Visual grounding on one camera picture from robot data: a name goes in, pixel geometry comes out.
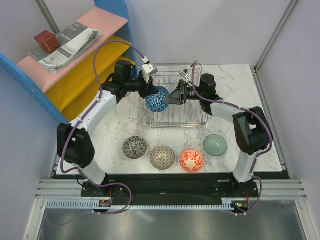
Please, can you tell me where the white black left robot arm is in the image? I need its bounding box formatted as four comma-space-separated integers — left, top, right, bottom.
57, 60, 158, 197

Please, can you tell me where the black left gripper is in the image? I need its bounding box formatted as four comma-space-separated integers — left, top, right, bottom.
125, 72, 159, 100

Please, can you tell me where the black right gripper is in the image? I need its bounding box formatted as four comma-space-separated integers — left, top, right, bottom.
162, 80, 205, 106

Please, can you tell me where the pale green ceramic bowl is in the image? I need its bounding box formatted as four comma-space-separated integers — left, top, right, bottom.
203, 134, 228, 157

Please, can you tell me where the metal wire dish rack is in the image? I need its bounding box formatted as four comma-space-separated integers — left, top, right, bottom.
146, 63, 208, 128

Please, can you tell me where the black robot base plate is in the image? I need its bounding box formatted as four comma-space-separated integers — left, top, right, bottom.
81, 173, 259, 205

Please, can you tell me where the white slotted cable duct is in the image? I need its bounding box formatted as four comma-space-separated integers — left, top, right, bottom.
46, 199, 242, 211

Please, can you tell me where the gold lattice pattern bowl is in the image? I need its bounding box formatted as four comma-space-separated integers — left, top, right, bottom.
150, 145, 176, 170

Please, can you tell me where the orange white floral bowl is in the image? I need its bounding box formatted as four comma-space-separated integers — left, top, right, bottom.
179, 148, 205, 173

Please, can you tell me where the blue triangle pattern bowl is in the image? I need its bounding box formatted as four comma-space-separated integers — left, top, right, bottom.
145, 85, 170, 113

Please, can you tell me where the aluminium frame rail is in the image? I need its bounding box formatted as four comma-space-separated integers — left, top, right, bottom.
253, 0, 301, 73

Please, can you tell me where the red brown cube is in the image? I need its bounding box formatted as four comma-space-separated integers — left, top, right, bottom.
34, 30, 60, 53

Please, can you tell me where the black white floral bowl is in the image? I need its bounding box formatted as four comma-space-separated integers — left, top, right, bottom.
122, 136, 148, 159

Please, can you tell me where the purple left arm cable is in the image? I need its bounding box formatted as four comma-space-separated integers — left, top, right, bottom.
44, 40, 151, 227

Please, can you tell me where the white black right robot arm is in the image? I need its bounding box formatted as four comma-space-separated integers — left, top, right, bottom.
164, 73, 273, 197

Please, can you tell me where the spiral bound setup guide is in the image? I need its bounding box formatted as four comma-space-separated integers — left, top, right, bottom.
27, 22, 100, 75

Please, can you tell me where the blue pink yellow shelf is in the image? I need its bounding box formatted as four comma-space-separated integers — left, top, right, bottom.
0, 0, 136, 124

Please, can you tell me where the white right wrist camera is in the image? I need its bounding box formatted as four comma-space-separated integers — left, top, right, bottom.
179, 68, 190, 79

